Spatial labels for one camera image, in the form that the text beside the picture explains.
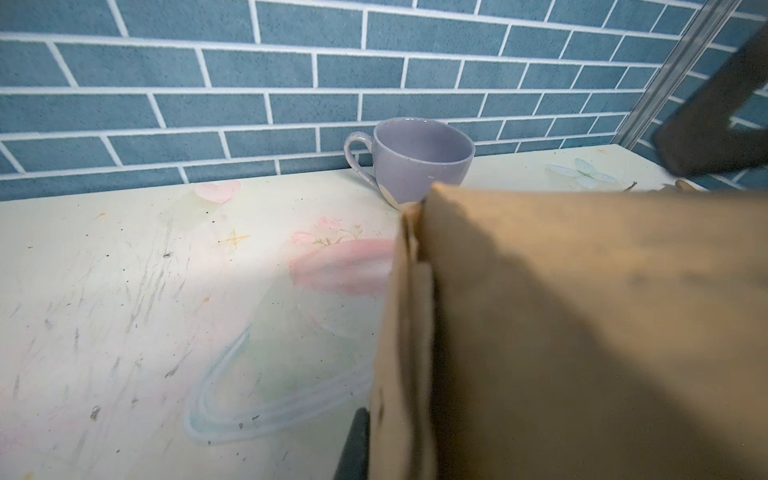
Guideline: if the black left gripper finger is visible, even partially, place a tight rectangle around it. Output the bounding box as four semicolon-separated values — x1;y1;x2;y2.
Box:
333;408;370;480

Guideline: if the brown cardboard box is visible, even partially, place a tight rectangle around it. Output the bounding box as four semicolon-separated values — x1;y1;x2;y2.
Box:
368;185;767;479

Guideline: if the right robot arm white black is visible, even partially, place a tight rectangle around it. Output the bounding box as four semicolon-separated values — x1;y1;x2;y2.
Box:
653;25;767;177

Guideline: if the lavender ceramic mug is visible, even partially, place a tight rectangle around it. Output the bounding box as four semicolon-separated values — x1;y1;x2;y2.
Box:
343;117;476;210

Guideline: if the aluminium corner post right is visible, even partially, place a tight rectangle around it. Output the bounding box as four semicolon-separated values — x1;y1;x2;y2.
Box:
612;0;742;150

